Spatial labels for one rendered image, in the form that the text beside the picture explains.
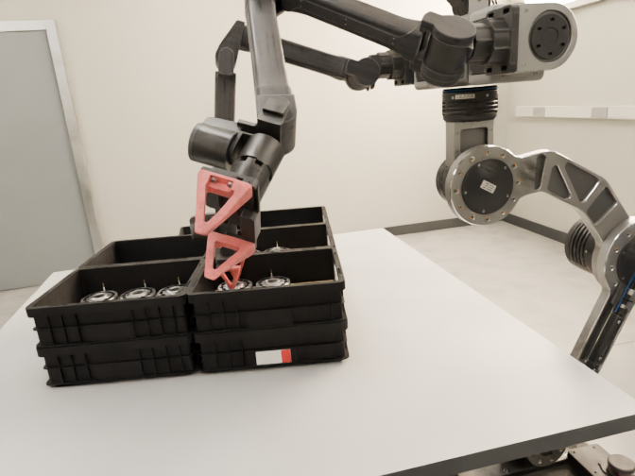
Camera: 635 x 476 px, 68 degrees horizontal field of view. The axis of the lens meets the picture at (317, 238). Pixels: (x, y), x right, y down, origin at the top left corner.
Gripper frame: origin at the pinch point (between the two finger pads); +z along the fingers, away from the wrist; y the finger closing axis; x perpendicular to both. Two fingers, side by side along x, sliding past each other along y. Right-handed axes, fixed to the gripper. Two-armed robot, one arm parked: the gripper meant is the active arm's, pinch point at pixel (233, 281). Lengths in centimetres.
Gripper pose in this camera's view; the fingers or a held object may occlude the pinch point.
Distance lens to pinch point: 143.4
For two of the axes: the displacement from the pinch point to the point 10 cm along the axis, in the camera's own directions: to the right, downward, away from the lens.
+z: 0.7, 9.4, 3.3
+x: 10.0, -0.6, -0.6
